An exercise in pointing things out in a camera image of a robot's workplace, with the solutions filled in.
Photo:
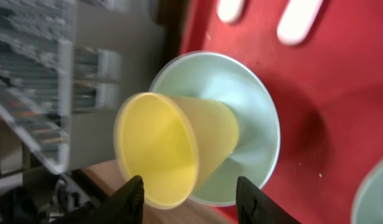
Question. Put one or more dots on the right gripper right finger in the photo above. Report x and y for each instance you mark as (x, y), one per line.
(255, 207)

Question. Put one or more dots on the yellow plastic cup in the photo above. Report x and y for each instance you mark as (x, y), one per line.
(174, 143)

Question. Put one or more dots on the red plastic tray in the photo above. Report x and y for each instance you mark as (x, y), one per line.
(328, 92)

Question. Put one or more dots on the white plastic spoon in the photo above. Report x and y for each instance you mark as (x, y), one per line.
(229, 11)

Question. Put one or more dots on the grey dishwasher rack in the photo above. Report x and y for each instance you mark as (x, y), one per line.
(66, 67)

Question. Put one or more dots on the pink plastic fork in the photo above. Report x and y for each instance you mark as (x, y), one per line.
(297, 20)

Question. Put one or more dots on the small light blue saucer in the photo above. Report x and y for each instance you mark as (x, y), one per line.
(214, 76)

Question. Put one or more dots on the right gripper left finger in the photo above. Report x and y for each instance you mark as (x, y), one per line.
(125, 206)

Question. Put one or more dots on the green bowl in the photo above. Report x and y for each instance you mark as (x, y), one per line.
(368, 201)

